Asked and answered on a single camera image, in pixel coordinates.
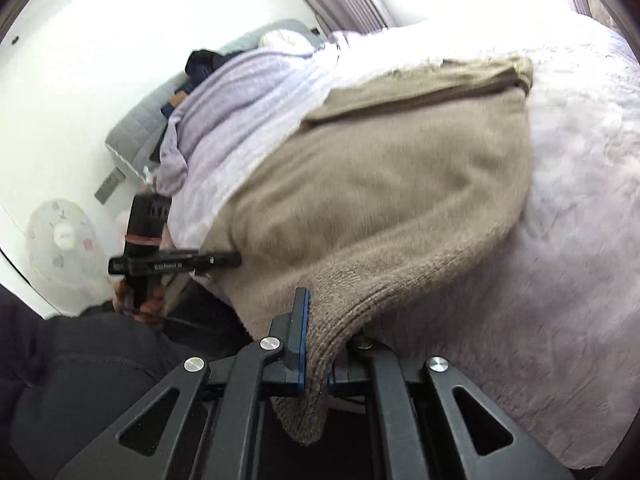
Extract brown knitted sweater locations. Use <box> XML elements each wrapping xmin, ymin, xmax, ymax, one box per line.
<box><xmin>204</xmin><ymin>56</ymin><xmax>534</xmax><ymax>444</ymax></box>

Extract dark clothes pile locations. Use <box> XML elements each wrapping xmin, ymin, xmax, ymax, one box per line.
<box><xmin>160</xmin><ymin>50</ymin><xmax>242</xmax><ymax>118</ymax></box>

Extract person's left hand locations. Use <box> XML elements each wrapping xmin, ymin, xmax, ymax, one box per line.
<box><xmin>112</xmin><ymin>280</ymin><xmax>166</xmax><ymax>326</ymax></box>

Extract white patterned floor fan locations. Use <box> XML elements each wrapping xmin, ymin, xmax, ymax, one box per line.
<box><xmin>26</xmin><ymin>198</ymin><xmax>111</xmax><ymax>295</ymax></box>

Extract person's dark trousers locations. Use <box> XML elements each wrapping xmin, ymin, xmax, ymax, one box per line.
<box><xmin>1</xmin><ymin>282</ymin><xmax>252</xmax><ymax>479</ymax></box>

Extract lavender embossed bedspread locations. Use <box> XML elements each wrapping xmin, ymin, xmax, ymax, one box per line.
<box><xmin>167</xmin><ymin>8</ymin><xmax>640</xmax><ymax>470</ymax></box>

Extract lilac folded blanket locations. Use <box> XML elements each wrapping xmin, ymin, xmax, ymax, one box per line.
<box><xmin>155</xmin><ymin>44</ymin><xmax>338</xmax><ymax>196</ymax></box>

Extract round cream cushion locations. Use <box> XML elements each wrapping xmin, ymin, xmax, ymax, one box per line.
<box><xmin>258</xmin><ymin>29</ymin><xmax>316</xmax><ymax>54</ymax></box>

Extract grey wall socket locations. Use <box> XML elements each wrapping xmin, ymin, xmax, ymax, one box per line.
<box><xmin>94</xmin><ymin>167</ymin><xmax>126</xmax><ymax>205</ymax></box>

